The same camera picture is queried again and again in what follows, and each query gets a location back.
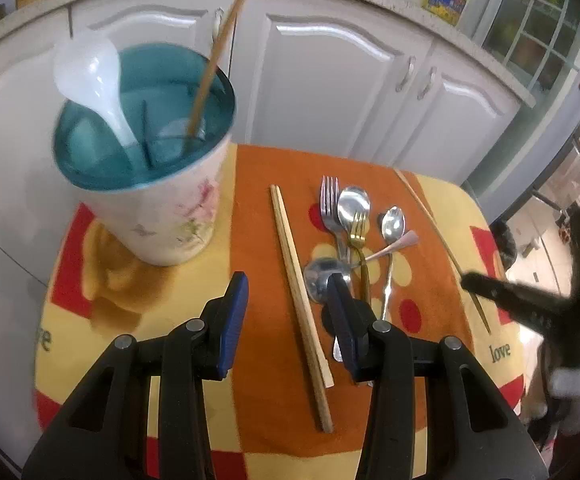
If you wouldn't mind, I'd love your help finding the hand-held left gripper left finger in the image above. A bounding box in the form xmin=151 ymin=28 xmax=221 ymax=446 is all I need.
xmin=22 ymin=271 xmax=249 ymax=480

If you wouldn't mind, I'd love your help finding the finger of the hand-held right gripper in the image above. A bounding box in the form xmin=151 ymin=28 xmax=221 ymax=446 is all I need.
xmin=461 ymin=270 xmax=579 ymax=337

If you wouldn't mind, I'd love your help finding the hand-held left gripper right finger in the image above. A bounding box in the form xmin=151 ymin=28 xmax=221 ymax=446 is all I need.
xmin=326 ymin=272 xmax=550 ymax=480

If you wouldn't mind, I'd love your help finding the pink-handled silver spoon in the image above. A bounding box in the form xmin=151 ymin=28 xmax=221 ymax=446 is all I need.
xmin=304 ymin=230 xmax=419 ymax=307

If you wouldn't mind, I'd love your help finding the gold fork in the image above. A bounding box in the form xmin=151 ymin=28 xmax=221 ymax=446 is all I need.
xmin=346 ymin=210 xmax=372 ymax=311

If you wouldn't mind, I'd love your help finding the small silver spoon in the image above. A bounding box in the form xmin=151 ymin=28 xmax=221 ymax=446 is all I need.
xmin=377 ymin=205 xmax=407 ymax=323

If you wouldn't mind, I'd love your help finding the thin wooden chopstick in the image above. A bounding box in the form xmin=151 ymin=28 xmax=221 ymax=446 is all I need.
xmin=394 ymin=168 xmax=492 ymax=336

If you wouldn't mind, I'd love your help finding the silver fork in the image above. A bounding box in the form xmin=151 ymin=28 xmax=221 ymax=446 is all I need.
xmin=320 ymin=175 xmax=357 ymax=271

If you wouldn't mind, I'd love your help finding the large silver spoon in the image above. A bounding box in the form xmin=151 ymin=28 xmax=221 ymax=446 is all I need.
xmin=337 ymin=186 xmax=373 ymax=241

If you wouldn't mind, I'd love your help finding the floral cup with teal inside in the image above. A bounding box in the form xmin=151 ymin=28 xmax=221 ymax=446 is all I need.
xmin=51 ymin=42 xmax=237 ymax=267

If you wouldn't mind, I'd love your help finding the orange yellow red printed mat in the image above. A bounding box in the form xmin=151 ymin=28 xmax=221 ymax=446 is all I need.
xmin=32 ymin=142 xmax=528 ymax=480

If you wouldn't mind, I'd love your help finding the white cabinet door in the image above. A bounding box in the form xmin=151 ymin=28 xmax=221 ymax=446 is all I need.
xmin=395 ymin=42 xmax=525 ymax=188
xmin=230 ymin=0 xmax=438 ymax=168
xmin=72 ymin=0 xmax=243 ymax=146
xmin=0 ymin=35 xmax=101 ymax=461

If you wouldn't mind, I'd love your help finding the grey glass-paned door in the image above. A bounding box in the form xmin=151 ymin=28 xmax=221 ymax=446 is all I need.
xmin=464 ymin=0 xmax=580 ymax=211

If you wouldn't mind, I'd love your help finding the long wooden chopstick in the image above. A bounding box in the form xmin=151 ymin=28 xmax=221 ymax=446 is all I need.
xmin=187 ymin=0 xmax=265 ymax=141

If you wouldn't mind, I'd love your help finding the white plastic spoon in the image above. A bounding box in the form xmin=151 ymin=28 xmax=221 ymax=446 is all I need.
xmin=52 ymin=35 xmax=138 ymax=148

